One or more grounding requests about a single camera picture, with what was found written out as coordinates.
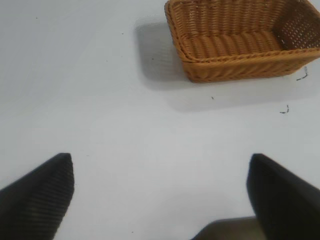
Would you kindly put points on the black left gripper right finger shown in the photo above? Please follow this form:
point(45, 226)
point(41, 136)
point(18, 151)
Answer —
point(282, 200)

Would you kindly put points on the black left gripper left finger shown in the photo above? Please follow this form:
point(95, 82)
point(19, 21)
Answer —
point(32, 200)

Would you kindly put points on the brown wicker basket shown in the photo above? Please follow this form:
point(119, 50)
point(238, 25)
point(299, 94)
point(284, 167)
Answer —
point(240, 42)

